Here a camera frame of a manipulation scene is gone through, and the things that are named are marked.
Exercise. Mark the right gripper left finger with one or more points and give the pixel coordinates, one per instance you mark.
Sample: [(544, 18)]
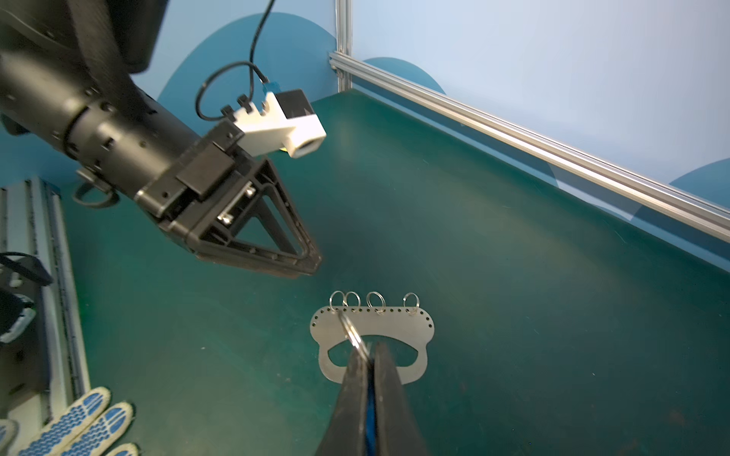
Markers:
[(346, 432)]

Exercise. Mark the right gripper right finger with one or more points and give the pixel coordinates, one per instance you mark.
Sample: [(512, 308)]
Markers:
[(396, 430)]

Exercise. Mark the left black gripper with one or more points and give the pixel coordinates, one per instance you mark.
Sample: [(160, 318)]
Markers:
[(212, 191)]

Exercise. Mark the silver metal keyring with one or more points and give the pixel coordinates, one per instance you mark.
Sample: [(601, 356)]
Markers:
[(353, 336)]

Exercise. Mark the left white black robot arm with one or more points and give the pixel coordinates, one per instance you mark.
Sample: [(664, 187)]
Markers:
[(66, 77)]

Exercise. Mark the plate keyring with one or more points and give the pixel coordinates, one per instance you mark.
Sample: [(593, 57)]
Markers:
[(411, 303), (376, 302), (351, 299), (337, 300)]

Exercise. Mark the left blue dotted work glove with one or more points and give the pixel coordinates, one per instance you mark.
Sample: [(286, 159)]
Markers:
[(90, 426)]

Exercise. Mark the blue dotted work glove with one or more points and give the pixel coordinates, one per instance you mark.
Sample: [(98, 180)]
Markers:
[(90, 426), (8, 432)]

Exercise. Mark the right blue dotted work glove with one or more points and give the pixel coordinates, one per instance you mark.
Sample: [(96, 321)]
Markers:
[(8, 432)]

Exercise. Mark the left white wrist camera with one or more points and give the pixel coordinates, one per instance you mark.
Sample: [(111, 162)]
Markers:
[(287, 122)]

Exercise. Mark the left aluminium frame post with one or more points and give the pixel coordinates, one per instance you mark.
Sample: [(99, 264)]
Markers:
[(344, 39)]

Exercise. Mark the front aluminium rail base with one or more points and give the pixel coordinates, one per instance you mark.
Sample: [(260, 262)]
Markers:
[(44, 369)]

